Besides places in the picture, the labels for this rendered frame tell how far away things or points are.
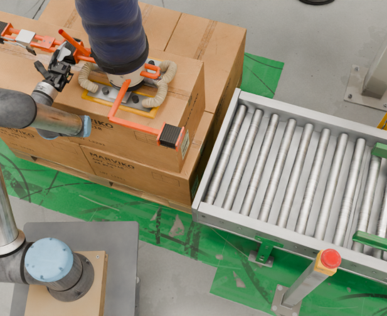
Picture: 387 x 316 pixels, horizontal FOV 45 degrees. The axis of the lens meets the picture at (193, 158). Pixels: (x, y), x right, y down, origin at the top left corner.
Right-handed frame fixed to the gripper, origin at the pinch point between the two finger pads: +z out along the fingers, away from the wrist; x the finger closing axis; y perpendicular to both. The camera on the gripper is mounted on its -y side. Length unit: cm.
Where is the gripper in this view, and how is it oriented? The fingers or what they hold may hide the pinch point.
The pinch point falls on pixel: (65, 49)
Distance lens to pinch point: 211.8
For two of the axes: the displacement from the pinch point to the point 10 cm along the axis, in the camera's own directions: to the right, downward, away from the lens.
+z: 3.4, -8.5, 3.9
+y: 9.4, 2.9, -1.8
